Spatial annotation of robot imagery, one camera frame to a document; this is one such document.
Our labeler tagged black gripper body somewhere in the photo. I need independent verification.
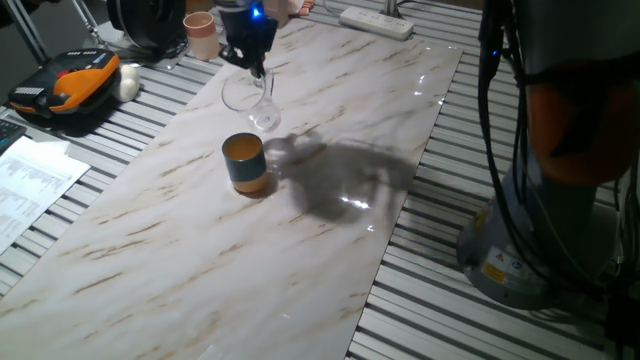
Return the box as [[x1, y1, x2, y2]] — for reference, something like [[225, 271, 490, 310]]
[[219, 5, 279, 65]]

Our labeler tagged clear glass mug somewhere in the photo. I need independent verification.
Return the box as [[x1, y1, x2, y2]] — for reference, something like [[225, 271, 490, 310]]
[[221, 67, 283, 133]]

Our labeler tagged pink and beige cup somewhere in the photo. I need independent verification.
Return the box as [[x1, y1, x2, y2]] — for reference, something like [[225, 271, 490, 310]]
[[182, 11, 223, 62]]

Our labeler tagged teal and tan cup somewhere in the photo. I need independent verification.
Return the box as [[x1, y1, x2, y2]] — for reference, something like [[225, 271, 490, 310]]
[[221, 132, 270, 195]]

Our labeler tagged cardboard box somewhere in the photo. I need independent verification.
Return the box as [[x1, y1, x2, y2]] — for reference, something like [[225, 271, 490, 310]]
[[263, 0, 292, 30]]

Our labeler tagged brown box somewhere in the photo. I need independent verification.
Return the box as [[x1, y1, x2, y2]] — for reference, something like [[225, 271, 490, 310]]
[[185, 0, 219, 15]]

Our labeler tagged large black round device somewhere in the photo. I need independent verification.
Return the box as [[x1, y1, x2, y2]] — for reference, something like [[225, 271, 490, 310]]
[[105, 0, 190, 61]]

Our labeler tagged white round ball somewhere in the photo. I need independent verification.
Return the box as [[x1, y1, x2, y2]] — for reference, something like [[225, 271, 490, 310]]
[[110, 63, 142, 104]]

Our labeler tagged white power strip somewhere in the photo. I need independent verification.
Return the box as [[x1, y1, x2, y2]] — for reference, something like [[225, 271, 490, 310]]
[[338, 5, 416, 42]]

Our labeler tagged grey metal stand rod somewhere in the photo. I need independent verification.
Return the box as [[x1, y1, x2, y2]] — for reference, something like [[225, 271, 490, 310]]
[[69, 0, 109, 49]]

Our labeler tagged orange and black teach pendant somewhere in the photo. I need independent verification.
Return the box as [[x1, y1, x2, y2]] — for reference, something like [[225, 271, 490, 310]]
[[7, 48, 122, 119]]

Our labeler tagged white marble pattern board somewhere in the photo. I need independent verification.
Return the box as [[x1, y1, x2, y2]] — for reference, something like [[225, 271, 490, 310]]
[[0, 22, 464, 360]]

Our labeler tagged black keyboard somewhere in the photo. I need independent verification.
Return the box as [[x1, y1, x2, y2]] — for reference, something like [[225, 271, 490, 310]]
[[0, 118, 28, 156]]

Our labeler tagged white printed paper sheet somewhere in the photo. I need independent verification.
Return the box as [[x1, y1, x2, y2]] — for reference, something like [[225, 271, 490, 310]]
[[0, 135, 92, 256]]

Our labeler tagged aluminium frame leg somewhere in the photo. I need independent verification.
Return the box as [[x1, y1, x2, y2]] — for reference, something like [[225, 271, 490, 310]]
[[3, 0, 51, 66]]

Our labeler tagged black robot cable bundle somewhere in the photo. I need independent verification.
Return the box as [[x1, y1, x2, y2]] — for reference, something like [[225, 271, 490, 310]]
[[475, 0, 640, 301]]

